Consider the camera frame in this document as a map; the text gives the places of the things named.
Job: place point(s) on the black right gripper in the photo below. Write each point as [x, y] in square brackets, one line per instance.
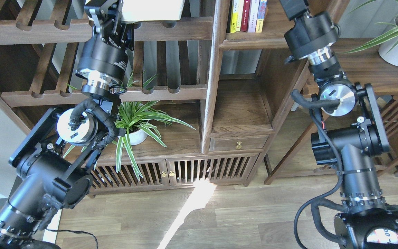
[312, 36]

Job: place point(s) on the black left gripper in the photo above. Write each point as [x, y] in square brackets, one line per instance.
[105, 52]

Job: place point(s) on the red cover book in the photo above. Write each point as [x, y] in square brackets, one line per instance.
[262, 10]

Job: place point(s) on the pale pink book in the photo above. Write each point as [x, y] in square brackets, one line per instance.
[254, 7]

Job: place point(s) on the white book red label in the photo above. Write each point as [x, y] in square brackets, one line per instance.
[151, 10]

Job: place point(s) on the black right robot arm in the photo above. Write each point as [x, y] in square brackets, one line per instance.
[354, 214]

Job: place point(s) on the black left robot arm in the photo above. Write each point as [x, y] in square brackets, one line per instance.
[56, 159]

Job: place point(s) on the dark red book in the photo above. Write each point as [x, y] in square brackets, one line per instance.
[245, 15]

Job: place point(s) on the spider plant white pot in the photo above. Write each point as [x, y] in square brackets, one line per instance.
[134, 125]

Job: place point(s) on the cream yellow book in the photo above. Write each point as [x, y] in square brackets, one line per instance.
[239, 15]

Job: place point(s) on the wooden side table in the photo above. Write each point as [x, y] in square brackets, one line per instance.
[292, 155]

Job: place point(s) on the dark wooden bookshelf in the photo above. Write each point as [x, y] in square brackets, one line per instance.
[233, 88]

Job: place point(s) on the white table leg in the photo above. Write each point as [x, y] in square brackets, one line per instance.
[48, 235]

